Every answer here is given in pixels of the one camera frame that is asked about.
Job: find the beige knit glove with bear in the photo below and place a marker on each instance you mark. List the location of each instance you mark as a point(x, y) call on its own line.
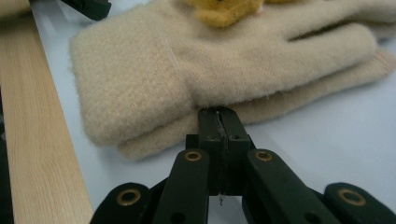
point(218, 62)

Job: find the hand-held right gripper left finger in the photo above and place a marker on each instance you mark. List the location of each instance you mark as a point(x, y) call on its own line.
point(214, 149)

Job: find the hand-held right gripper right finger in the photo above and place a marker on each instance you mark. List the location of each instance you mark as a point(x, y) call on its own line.
point(235, 149)

